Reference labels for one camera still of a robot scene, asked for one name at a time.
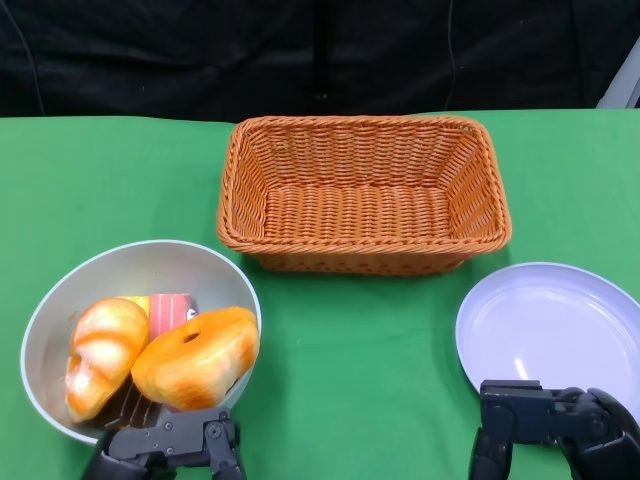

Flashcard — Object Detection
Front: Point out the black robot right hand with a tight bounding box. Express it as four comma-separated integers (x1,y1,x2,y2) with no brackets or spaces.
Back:
467,379,640,480

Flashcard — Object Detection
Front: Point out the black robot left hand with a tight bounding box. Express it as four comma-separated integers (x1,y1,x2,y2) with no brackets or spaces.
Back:
82,407,249,480

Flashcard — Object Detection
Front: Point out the chocolate cake slice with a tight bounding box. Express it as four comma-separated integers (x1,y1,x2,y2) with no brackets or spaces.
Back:
98,378,162,430

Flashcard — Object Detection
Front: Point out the plain golden bagel bread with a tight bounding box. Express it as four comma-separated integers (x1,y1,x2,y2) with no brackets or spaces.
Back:
130,306,261,412

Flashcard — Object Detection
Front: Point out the orange white striped bread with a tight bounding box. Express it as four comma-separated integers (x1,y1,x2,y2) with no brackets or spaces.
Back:
64,298,151,425

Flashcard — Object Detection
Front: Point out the salmon layered cake slice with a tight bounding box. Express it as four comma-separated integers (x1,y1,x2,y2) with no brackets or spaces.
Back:
148,293,199,341

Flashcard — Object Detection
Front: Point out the yellow layered cake slice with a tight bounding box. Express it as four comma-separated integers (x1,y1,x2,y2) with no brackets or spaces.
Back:
117,295,151,317

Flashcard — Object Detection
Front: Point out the pale grey-green bowl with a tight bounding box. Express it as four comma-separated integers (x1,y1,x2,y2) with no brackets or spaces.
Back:
19,239,262,446

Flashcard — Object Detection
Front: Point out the lavender plate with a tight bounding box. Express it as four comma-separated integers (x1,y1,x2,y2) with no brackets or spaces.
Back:
454,262,640,401

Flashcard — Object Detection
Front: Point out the orange wicker basket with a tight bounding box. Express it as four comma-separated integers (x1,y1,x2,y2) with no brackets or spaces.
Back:
216,115,513,277

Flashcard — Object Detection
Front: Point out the green table cloth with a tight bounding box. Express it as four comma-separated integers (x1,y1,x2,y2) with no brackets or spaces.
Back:
0,107,640,480

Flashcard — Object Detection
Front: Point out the white board panel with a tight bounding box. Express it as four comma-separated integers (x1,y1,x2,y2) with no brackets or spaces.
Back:
596,47,640,110

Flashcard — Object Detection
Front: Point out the black backdrop cloth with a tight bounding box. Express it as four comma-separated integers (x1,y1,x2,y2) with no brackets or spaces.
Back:
0,0,640,124

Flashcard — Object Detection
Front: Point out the thin black hanging cable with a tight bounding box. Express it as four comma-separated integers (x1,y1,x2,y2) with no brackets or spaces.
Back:
444,0,460,112
0,0,49,117

